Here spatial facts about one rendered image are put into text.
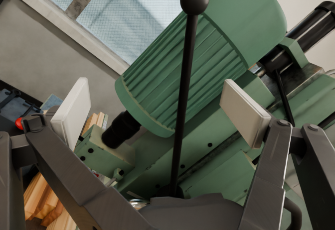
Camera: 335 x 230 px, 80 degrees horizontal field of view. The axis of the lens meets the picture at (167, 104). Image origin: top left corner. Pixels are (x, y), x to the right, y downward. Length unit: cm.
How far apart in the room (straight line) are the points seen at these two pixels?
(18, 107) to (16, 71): 152
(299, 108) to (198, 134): 20
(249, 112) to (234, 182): 28
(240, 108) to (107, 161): 40
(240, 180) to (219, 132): 10
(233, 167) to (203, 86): 18
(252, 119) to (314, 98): 32
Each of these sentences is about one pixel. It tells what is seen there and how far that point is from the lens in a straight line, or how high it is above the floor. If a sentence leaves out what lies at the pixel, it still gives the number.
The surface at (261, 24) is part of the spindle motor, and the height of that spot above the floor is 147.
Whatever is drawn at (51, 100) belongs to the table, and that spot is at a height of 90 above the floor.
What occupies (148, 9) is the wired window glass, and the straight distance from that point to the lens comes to 185.
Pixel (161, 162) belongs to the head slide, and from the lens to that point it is 48.
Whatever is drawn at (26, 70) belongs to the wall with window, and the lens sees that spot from 205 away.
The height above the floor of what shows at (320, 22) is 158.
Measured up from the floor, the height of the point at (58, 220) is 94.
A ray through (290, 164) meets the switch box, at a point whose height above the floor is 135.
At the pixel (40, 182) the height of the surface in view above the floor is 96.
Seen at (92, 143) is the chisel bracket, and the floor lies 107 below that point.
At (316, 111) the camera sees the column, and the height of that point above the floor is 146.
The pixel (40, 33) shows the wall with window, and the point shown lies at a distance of 190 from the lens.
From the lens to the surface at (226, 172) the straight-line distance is 45.
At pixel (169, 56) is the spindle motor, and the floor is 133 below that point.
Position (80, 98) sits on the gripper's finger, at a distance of 17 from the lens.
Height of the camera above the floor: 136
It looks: 15 degrees down
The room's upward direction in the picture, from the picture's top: 47 degrees clockwise
